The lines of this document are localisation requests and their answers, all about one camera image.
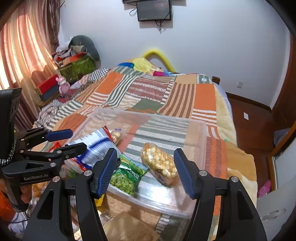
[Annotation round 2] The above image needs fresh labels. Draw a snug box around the blue white snack bag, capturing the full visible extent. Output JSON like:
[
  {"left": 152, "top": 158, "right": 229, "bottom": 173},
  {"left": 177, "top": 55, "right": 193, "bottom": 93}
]
[{"left": 62, "top": 126, "right": 121, "bottom": 177}]

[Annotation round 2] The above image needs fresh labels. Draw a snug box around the clear bag of yellow puffs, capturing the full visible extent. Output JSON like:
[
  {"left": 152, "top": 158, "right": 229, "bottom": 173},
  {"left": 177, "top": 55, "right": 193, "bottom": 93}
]
[{"left": 140, "top": 143, "right": 179, "bottom": 187}]

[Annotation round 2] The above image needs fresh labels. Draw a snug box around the left hand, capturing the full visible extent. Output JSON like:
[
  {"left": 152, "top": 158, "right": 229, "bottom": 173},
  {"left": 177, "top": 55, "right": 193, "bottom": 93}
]
[{"left": 1, "top": 179, "right": 32, "bottom": 222}]

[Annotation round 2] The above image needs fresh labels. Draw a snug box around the white cabinet with heart stickers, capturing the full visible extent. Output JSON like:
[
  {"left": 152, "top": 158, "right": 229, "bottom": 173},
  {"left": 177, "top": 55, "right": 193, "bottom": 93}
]
[{"left": 257, "top": 128, "right": 295, "bottom": 240}]

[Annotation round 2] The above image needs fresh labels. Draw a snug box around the pink slipper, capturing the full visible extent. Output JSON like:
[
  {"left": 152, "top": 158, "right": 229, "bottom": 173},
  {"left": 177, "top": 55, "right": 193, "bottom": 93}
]
[{"left": 257, "top": 180, "right": 271, "bottom": 198}]

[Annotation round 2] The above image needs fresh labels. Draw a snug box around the red and black box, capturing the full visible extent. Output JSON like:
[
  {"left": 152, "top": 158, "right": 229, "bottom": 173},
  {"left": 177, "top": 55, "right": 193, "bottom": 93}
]
[{"left": 35, "top": 74, "right": 59, "bottom": 101}]

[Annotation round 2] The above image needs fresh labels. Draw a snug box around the pink plush toy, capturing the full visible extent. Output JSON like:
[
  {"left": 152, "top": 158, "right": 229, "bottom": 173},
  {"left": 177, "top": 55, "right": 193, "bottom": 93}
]
[{"left": 56, "top": 76, "right": 70, "bottom": 96}]

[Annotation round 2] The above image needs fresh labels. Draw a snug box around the green peas snack bag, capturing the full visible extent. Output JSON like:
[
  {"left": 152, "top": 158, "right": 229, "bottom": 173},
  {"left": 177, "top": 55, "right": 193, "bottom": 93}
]
[{"left": 110, "top": 154, "right": 148, "bottom": 196}]

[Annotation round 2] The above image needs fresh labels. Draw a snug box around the clear plastic storage bin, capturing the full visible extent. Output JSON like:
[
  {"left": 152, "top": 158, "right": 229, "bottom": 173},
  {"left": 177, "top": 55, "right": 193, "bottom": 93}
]
[{"left": 67, "top": 109, "right": 207, "bottom": 218}]

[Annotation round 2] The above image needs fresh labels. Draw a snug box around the pile of clothes and bags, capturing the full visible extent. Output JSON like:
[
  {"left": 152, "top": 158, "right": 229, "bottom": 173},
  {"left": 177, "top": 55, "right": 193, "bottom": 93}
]
[{"left": 52, "top": 35, "right": 100, "bottom": 83}]

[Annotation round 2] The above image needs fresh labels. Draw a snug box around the orange pink curtain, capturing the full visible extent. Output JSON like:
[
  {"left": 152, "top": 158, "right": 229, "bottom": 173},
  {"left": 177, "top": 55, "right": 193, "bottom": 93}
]
[{"left": 1, "top": 1, "right": 60, "bottom": 131}]

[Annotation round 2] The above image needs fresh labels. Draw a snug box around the patchwork striped quilt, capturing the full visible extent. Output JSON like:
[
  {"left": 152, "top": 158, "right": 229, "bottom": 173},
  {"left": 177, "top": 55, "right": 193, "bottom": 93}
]
[{"left": 32, "top": 66, "right": 258, "bottom": 241}]

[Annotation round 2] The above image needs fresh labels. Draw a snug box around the yellow headboard cushion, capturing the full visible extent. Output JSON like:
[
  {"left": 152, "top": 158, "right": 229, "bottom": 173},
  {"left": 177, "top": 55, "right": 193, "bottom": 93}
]
[{"left": 142, "top": 49, "right": 176, "bottom": 72}]

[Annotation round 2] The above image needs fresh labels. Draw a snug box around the wall power outlet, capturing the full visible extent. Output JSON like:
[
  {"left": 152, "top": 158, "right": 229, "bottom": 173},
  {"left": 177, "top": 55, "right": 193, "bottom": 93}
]
[{"left": 237, "top": 82, "right": 243, "bottom": 88}]

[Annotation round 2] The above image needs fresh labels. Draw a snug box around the black wall television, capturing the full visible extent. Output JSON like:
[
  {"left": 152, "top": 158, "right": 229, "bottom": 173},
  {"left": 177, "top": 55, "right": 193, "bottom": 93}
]
[{"left": 122, "top": 0, "right": 140, "bottom": 4}]

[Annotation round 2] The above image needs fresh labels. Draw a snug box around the small black wall monitor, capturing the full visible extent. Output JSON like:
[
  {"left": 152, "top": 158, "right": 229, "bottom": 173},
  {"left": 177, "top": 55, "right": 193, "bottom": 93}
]
[{"left": 137, "top": 0, "right": 171, "bottom": 22}]

